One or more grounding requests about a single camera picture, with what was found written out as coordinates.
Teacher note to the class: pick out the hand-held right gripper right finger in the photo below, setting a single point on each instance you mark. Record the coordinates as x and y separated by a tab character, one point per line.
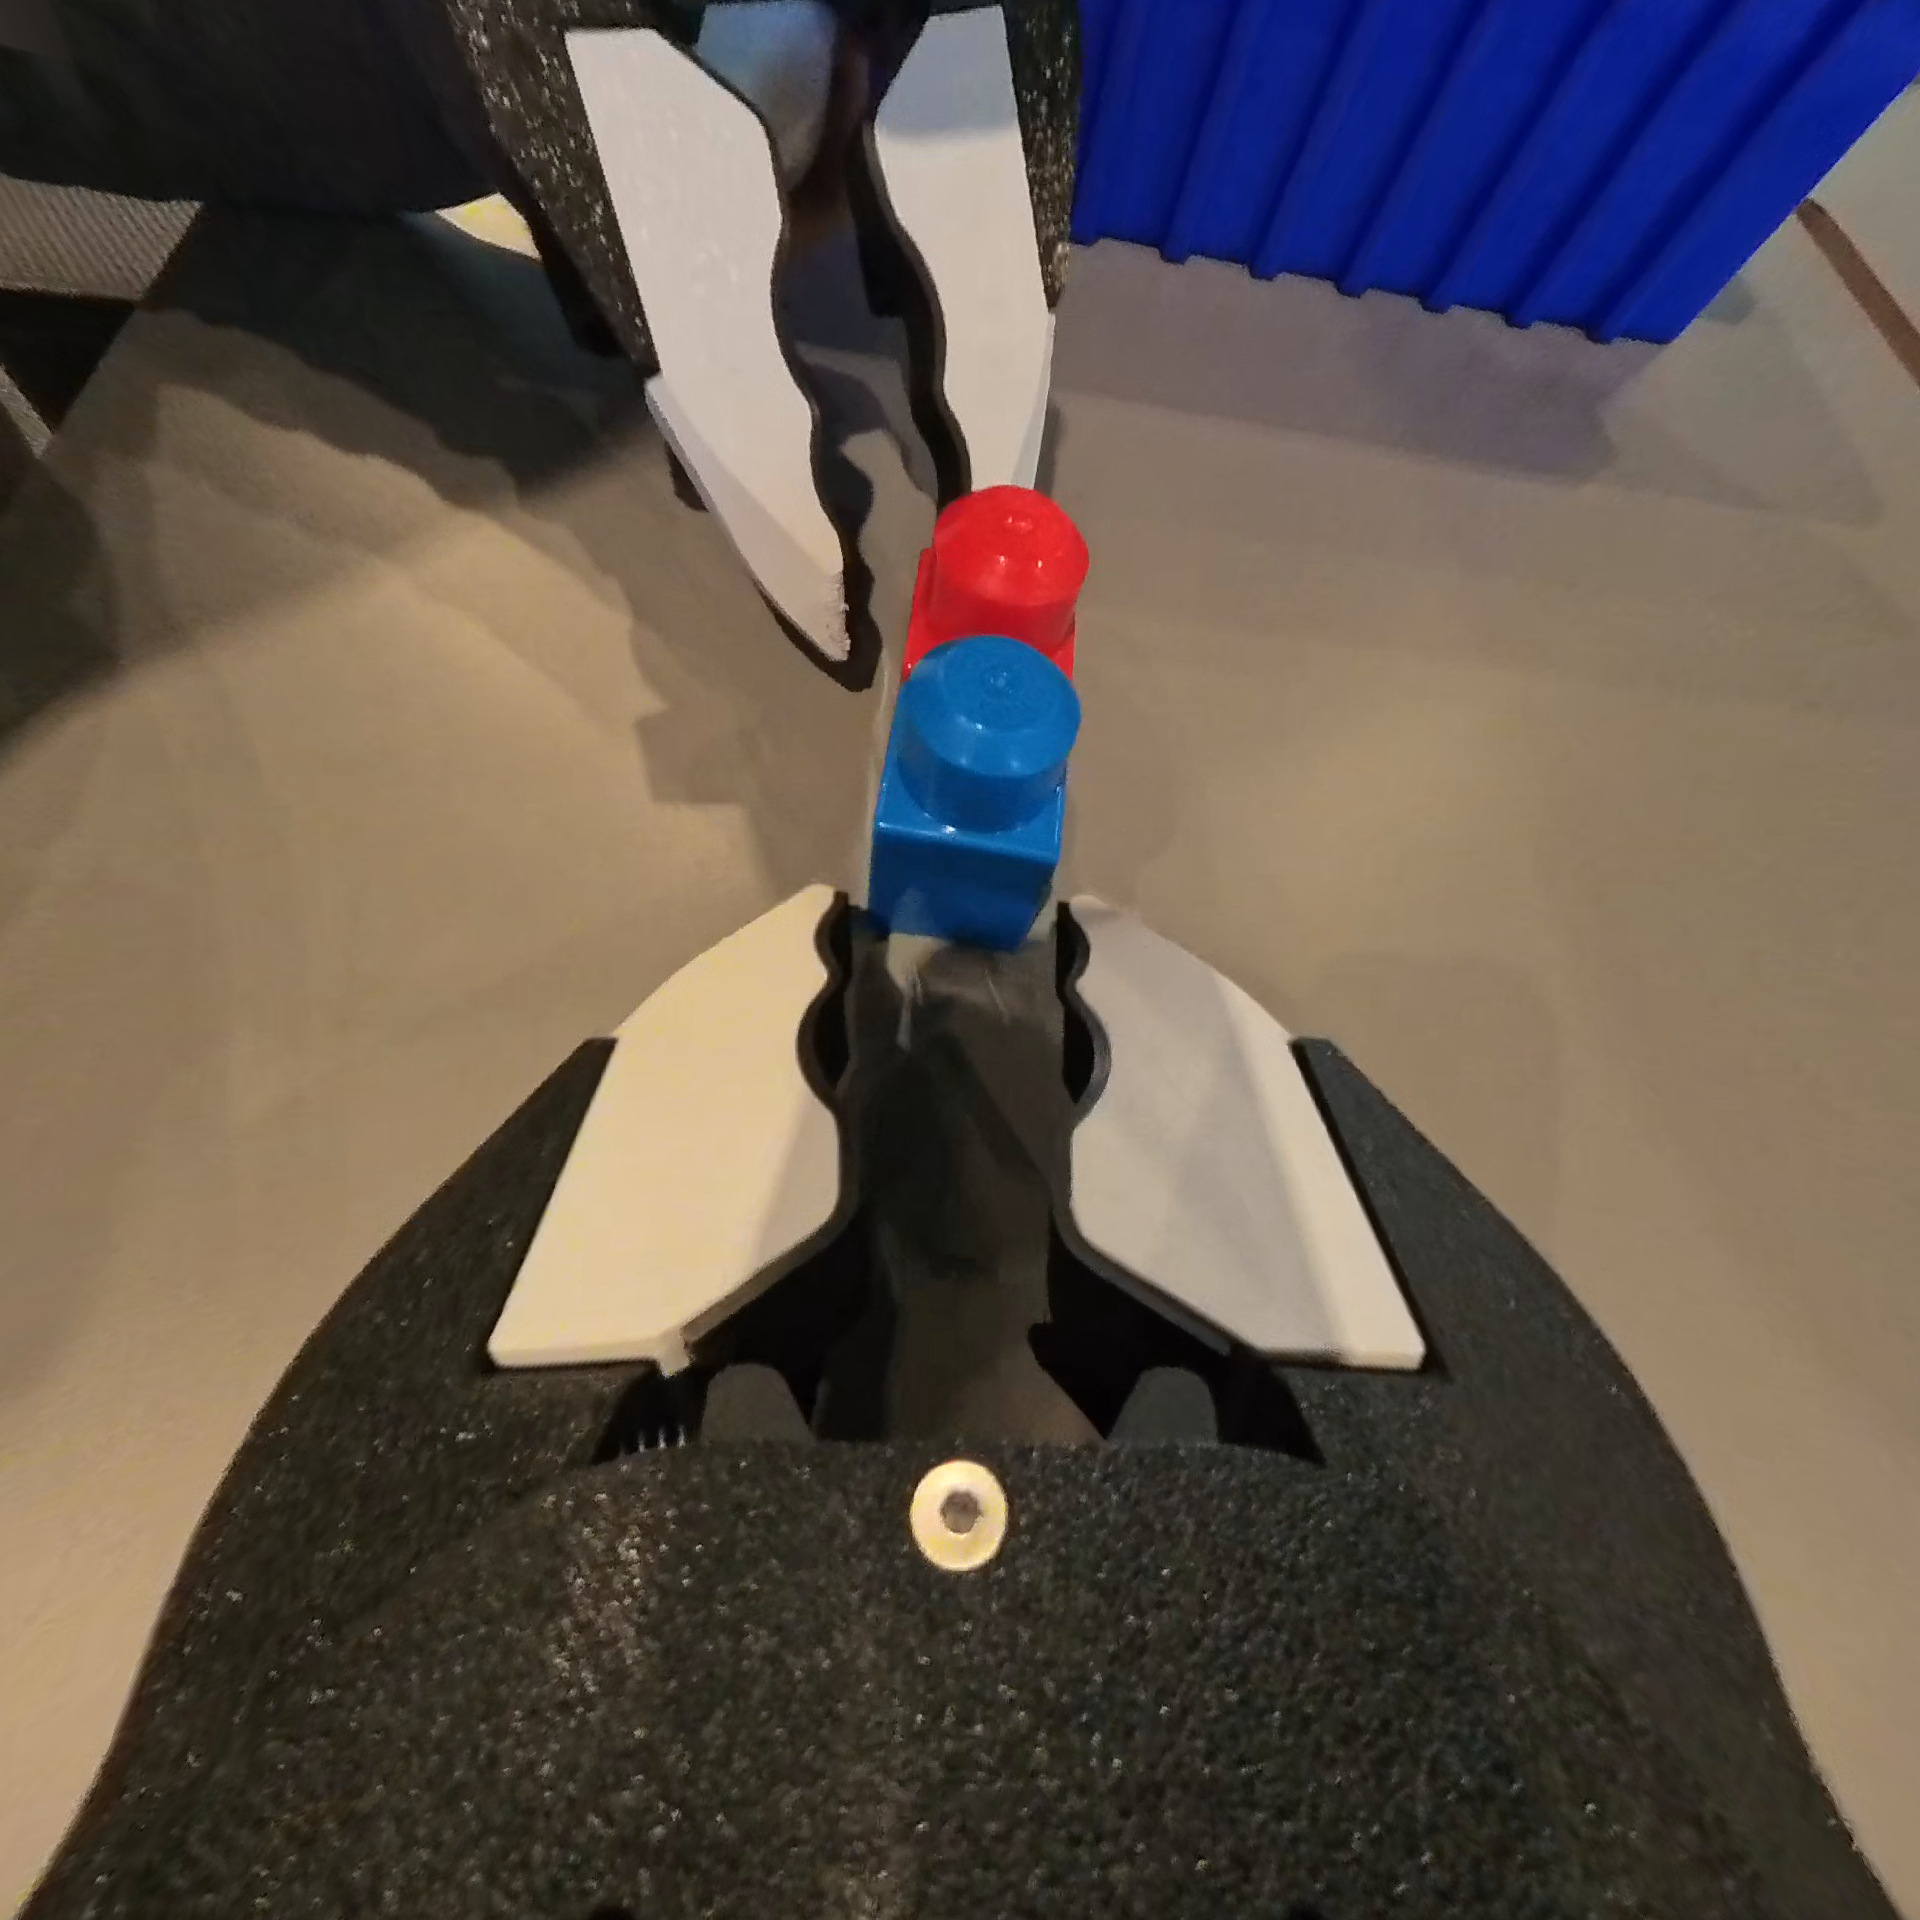
1229	1185

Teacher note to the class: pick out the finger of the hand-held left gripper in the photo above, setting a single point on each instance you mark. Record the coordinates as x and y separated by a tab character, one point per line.
706	302
970	256

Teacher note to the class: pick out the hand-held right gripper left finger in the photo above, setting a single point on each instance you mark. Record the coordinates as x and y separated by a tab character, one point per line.
687	1185

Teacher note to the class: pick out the red tall one-stud block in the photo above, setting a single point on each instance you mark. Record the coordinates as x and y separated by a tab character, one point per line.
1004	567

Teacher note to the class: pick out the blue tall one-stud block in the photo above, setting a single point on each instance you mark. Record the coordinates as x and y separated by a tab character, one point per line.
970	822

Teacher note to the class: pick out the blue plastic bin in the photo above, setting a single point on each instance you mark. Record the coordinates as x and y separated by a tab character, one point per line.
1428	138

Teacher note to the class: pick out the person's left hand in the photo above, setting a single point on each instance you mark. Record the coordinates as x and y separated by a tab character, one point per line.
839	209

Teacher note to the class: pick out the grey mesh chair seat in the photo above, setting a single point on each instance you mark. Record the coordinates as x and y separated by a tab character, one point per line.
77	256

